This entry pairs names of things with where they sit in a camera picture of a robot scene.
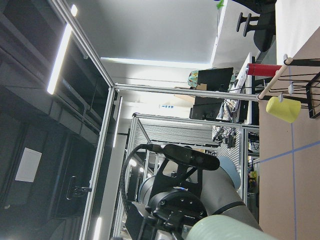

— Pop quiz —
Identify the yellow plastic cup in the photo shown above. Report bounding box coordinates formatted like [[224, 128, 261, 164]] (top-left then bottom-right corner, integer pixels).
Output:
[[265, 96, 302, 123]]

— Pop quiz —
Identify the black monitor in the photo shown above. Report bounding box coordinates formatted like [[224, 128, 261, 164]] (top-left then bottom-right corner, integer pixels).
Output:
[[189, 96, 224, 121], [197, 67, 234, 92]]

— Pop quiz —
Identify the black monitor upper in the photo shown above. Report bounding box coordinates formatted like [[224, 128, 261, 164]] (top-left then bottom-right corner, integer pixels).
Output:
[[197, 67, 234, 92]]

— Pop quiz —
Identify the black monitor lower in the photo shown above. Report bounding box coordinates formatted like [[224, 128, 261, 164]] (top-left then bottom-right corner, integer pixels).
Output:
[[189, 96, 224, 121]]

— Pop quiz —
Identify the green clamp tool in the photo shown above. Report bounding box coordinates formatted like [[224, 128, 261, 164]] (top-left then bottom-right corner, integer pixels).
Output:
[[215, 0, 224, 10]]

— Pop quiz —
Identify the wooden rack handle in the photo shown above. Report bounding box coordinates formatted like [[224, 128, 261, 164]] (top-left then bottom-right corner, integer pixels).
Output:
[[257, 57, 294, 101]]

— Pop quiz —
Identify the red cylinder bottle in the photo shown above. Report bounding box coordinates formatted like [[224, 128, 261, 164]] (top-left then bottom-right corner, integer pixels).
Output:
[[245, 63, 282, 77]]

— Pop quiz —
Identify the black office chair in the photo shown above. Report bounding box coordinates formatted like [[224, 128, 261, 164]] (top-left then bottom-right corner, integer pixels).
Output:
[[235, 0, 277, 52]]

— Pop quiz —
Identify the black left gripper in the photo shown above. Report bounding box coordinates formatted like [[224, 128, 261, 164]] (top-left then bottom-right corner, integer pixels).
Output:
[[125, 188, 208, 235]]

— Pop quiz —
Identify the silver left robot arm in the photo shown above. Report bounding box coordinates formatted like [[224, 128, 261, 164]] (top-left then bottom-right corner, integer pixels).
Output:
[[125, 156, 262, 240]]

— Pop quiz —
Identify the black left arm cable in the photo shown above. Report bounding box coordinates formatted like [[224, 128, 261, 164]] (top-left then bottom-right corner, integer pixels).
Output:
[[119, 143, 153, 213]]

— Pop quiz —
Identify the black wire cup rack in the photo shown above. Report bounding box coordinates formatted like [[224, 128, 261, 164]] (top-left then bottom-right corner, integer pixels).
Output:
[[269, 57, 320, 119]]

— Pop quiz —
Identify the pale green plastic cup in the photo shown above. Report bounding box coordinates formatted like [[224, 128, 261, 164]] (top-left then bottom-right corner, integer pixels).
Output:
[[186, 215, 275, 240]]

